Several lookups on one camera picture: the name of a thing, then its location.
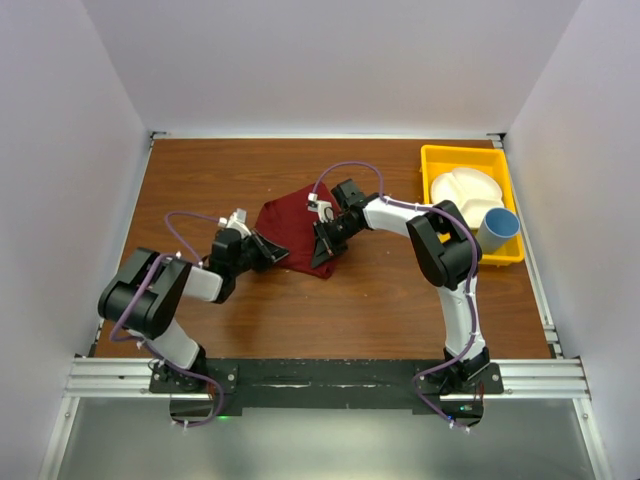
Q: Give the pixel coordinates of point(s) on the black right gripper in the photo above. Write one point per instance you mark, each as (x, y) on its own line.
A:
(325, 247)

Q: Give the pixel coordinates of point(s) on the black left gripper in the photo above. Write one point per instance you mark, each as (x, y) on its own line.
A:
(268, 251)

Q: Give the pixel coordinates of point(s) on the dark red cloth napkin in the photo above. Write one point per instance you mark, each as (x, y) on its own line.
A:
(287, 222)

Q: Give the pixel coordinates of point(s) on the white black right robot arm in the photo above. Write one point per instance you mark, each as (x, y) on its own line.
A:
(447, 255)

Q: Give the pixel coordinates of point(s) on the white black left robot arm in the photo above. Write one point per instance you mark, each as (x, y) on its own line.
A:
(142, 299)

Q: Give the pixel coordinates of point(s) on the yellow plastic tray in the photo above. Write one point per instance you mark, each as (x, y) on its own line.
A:
(436, 160)

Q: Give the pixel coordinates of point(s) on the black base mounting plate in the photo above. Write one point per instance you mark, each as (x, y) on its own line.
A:
(467, 411)

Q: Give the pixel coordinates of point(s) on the white divided plate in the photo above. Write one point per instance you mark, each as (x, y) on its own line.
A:
(473, 192)

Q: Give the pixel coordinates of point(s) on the blue plastic cup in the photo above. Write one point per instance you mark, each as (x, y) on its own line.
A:
(498, 227)

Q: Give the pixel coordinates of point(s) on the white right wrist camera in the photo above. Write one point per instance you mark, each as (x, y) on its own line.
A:
(322, 208)

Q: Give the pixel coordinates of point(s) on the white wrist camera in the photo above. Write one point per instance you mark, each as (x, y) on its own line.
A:
(322, 208)
(236, 221)

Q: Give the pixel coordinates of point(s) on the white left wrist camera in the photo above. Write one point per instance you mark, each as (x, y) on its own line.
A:
(236, 221)

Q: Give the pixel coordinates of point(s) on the aluminium frame rail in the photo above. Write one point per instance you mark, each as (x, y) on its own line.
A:
(517, 379)

